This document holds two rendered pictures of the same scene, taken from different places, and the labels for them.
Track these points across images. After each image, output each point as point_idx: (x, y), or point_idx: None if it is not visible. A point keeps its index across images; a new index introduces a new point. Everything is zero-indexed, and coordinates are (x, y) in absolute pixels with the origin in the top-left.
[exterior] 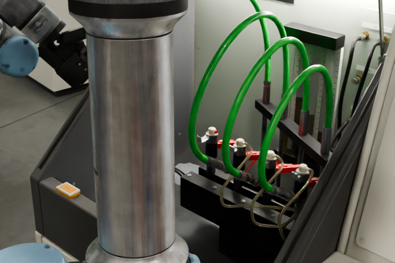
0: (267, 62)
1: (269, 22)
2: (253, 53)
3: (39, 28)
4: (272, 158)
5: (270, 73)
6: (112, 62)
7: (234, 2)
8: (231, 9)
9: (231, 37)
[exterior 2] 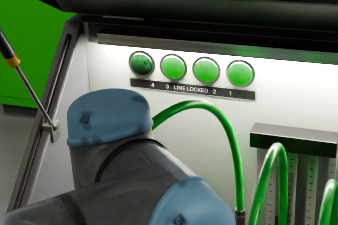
0: (241, 187)
1: (218, 124)
2: (196, 164)
3: None
4: None
5: (244, 199)
6: None
7: (158, 103)
8: (154, 113)
9: (260, 211)
